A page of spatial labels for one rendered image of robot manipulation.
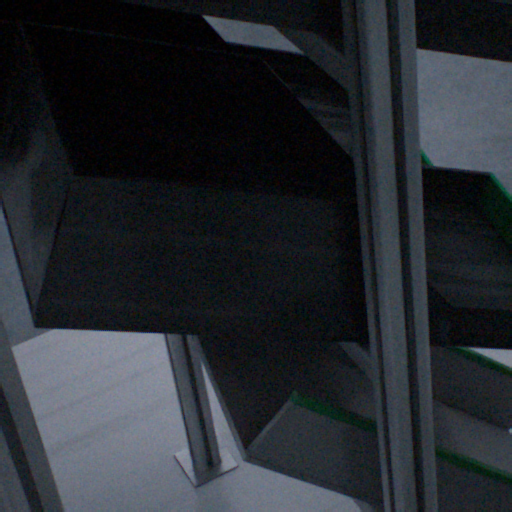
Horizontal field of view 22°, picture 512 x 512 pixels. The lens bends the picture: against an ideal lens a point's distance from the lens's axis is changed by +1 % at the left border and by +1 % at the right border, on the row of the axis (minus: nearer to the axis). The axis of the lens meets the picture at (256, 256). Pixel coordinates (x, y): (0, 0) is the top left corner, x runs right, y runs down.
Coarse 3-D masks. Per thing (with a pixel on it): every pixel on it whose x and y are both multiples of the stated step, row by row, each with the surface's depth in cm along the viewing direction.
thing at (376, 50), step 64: (384, 0) 45; (384, 64) 46; (384, 128) 48; (384, 192) 50; (384, 256) 52; (0, 320) 44; (384, 320) 54; (0, 384) 46; (192, 384) 99; (384, 384) 58; (0, 448) 47; (192, 448) 103; (384, 448) 60
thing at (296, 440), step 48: (192, 336) 68; (240, 384) 67; (288, 384) 70; (336, 384) 74; (432, 384) 81; (480, 384) 83; (240, 432) 63; (288, 432) 61; (336, 432) 62; (480, 432) 83; (336, 480) 64; (480, 480) 68
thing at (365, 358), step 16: (288, 32) 53; (304, 32) 51; (304, 48) 52; (320, 48) 50; (336, 48) 49; (320, 64) 51; (336, 64) 49; (336, 80) 50; (352, 352) 61; (368, 352) 59; (368, 368) 59
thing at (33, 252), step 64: (64, 64) 60; (128, 64) 61; (192, 64) 62; (256, 64) 63; (0, 128) 60; (64, 128) 62; (128, 128) 63; (192, 128) 64; (256, 128) 65; (320, 128) 67; (0, 192) 59; (64, 192) 50; (128, 192) 50; (192, 192) 51; (256, 192) 52; (320, 192) 69; (448, 192) 72; (64, 256) 51; (128, 256) 52; (192, 256) 53; (256, 256) 54; (320, 256) 55; (448, 256) 67; (64, 320) 53; (128, 320) 54; (192, 320) 55; (256, 320) 56; (320, 320) 57; (448, 320) 59
